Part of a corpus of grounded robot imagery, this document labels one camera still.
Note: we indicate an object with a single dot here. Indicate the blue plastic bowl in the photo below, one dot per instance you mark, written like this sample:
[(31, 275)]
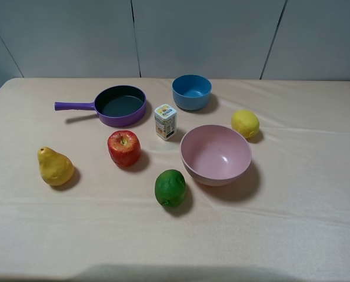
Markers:
[(191, 92)]

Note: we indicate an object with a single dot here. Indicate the purple toy frying pan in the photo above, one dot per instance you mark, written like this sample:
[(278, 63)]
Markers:
[(117, 106)]

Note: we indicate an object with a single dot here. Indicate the yellow pear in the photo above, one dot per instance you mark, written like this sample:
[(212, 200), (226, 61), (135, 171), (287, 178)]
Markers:
[(55, 168)]

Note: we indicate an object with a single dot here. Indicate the pink plastic bowl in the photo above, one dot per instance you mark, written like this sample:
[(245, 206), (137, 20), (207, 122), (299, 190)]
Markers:
[(215, 155)]

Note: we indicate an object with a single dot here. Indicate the red apple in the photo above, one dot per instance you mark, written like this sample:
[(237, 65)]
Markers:
[(124, 148)]

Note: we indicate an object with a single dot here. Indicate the small white carton box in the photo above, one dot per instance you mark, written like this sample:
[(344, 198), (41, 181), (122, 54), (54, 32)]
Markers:
[(165, 121)]

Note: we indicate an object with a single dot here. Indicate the yellow lemon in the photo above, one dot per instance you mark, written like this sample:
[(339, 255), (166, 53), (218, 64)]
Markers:
[(245, 123)]

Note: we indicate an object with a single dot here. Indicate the green lime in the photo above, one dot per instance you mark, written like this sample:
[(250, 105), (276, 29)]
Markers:
[(170, 188)]

